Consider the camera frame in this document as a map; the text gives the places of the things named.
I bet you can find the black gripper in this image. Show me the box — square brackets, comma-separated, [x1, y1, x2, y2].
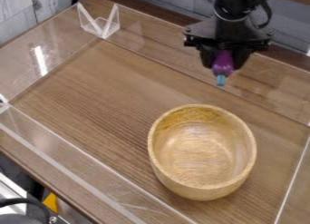
[184, 10, 272, 70]

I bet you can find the purple toy eggplant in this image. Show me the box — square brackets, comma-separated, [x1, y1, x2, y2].
[212, 50, 234, 86]

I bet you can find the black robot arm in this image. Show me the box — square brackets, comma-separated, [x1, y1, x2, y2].
[184, 0, 272, 70]

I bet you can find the brown wooden bowl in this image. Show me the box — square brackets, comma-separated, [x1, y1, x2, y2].
[147, 104, 256, 200]

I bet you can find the yellow black device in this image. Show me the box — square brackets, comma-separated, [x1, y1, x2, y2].
[25, 190, 71, 224]

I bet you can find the clear acrylic corner bracket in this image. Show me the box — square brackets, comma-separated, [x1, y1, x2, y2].
[76, 4, 120, 39]

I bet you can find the clear acrylic barrier wall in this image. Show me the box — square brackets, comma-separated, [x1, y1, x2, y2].
[0, 101, 196, 224]

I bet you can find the black cable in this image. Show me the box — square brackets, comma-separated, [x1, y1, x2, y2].
[0, 198, 53, 222]

